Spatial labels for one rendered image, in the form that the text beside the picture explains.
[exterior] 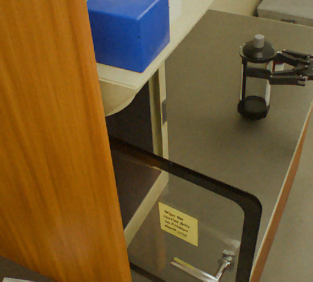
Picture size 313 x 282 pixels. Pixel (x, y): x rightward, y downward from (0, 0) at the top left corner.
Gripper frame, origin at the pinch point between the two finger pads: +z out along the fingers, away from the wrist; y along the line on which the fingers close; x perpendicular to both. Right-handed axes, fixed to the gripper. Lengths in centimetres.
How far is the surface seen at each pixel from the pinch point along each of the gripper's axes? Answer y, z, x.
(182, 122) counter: 10.9, 22.4, 18.9
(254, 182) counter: 26.7, -6.3, 21.9
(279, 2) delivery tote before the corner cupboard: -217, 45, 78
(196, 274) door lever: 74, -11, -5
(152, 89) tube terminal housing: 36.8, 15.1, -12.6
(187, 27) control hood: 48, -1, -36
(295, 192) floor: -59, -4, 116
